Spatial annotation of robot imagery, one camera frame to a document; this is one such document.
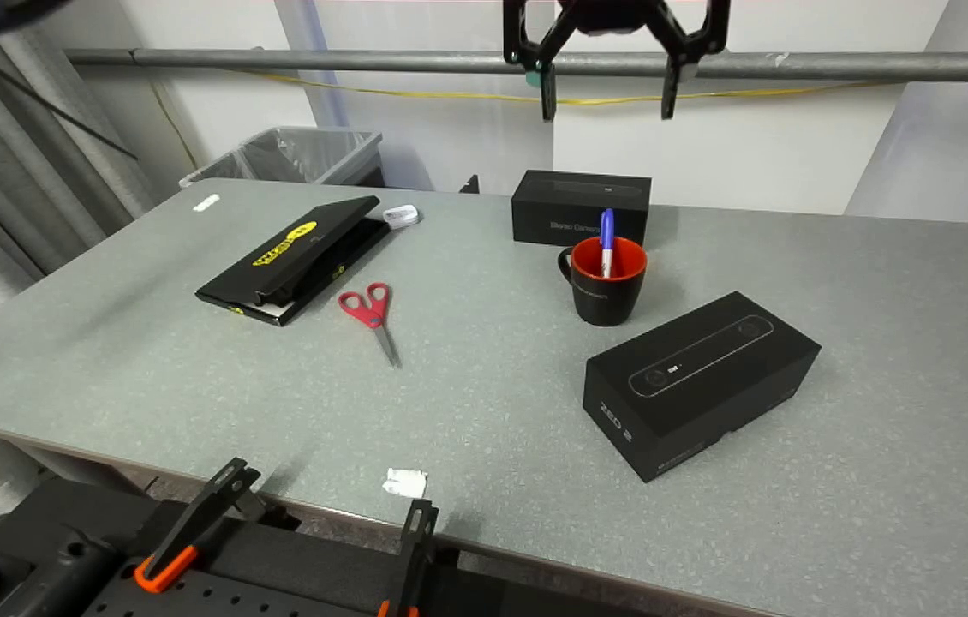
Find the large black camera box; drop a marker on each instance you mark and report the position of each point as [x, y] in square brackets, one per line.
[698, 386]

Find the grey bin with clear liner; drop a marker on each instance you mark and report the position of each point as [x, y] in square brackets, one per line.
[295, 154]

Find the blue marker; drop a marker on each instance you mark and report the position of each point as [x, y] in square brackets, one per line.
[606, 236]

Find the small black bracket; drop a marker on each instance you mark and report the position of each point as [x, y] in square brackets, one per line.
[472, 184]

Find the white tape piece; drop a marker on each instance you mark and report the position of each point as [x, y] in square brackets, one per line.
[206, 203]

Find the small white plastic object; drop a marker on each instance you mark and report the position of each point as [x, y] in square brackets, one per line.
[401, 216]

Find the small black camera box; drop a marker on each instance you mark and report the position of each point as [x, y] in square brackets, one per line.
[578, 210]

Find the black mug red inside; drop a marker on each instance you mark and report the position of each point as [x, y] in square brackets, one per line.
[606, 296]

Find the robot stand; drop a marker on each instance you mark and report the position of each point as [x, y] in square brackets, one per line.
[278, 570]

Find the grey metal pipe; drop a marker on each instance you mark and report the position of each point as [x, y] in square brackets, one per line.
[835, 65]

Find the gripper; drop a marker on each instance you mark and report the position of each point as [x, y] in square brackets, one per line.
[611, 15]

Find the grey curtain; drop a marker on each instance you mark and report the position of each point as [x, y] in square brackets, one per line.
[4, 171]

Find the open black case yellow print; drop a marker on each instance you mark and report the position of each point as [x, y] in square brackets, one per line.
[295, 253]

